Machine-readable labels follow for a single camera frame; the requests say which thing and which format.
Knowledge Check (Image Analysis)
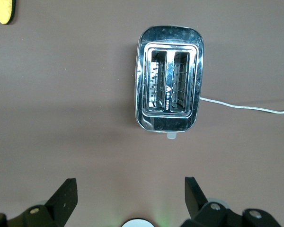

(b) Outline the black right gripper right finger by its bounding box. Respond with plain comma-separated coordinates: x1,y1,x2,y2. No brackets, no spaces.
179,176,282,227

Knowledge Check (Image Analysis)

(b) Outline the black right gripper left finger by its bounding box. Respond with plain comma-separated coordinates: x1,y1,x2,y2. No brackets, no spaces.
0,178,78,227

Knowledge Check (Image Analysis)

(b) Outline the chrome and beige toaster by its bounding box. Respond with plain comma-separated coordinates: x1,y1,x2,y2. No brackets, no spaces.
134,25,204,140

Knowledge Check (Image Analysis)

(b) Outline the yellow quilted oven mitt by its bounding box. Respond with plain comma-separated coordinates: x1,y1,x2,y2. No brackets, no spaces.
0,0,17,31

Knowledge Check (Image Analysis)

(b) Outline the white toaster power cord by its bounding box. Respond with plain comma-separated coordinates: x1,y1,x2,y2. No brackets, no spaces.
200,96,284,114

